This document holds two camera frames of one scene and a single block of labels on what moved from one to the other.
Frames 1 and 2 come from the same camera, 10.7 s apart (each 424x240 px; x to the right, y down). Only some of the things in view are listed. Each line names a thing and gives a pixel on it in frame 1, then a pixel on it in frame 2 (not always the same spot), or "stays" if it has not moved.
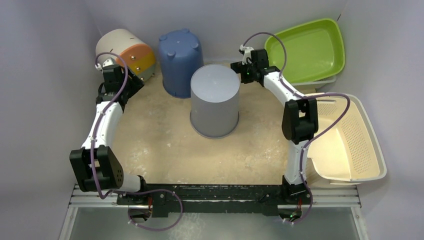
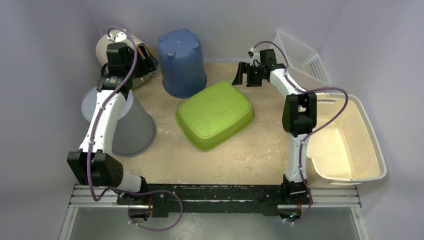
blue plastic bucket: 180,53 stays
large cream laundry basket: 350,152 stays
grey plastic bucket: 214,101 → 135,134
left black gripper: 136,84 → 149,64
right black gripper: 239,67 stays
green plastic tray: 315,51 → 212,116
